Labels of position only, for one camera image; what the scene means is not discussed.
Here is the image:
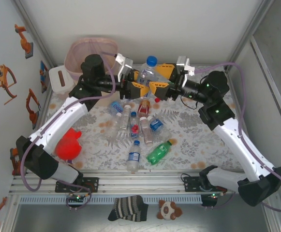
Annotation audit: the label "red orange label drink bottle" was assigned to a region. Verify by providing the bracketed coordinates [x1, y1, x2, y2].
[137, 99, 152, 119]

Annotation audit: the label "clear plastic bottle white cap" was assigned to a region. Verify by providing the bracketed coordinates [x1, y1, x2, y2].
[105, 111, 122, 143]
[118, 103, 132, 136]

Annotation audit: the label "blue label bottle white cap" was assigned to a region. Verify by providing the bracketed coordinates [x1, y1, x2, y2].
[147, 115, 165, 132]

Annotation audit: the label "red flower label bottle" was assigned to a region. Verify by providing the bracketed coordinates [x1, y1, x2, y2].
[128, 111, 141, 140]

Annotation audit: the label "green plastic bottle yellow cap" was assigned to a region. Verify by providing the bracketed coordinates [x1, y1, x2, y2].
[146, 139, 175, 165]

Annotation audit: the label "white box brown slot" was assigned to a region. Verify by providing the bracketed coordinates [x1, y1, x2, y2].
[48, 65, 74, 94]

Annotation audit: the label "floral tablecloth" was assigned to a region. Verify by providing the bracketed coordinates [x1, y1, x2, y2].
[31, 64, 258, 173]

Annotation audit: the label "red duck toy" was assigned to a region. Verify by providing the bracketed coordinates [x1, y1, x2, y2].
[55, 128, 83, 161]

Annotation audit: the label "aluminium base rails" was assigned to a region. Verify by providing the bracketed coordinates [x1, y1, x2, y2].
[9, 169, 276, 196]

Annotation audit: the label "striped black grey sock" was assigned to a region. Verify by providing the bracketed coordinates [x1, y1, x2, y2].
[107, 195, 149, 222]

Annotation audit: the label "brown white plush toy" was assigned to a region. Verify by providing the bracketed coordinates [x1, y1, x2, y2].
[156, 199, 183, 221]

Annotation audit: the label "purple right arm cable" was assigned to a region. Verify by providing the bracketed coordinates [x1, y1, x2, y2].
[194, 62, 281, 213]

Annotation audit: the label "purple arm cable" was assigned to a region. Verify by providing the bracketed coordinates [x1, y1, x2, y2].
[194, 62, 281, 213]
[20, 51, 119, 211]

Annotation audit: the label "blue orange wall sticker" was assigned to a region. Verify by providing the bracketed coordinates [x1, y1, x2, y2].
[39, 60, 49, 94]

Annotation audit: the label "aluminium frame post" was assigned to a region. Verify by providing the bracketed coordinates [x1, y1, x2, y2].
[13, 0, 59, 71]
[224, 0, 276, 73]

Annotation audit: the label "white slotted cable duct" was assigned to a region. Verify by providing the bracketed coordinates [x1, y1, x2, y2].
[18, 195, 203, 205]

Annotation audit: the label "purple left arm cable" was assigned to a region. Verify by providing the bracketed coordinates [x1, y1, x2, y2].
[20, 51, 119, 211]

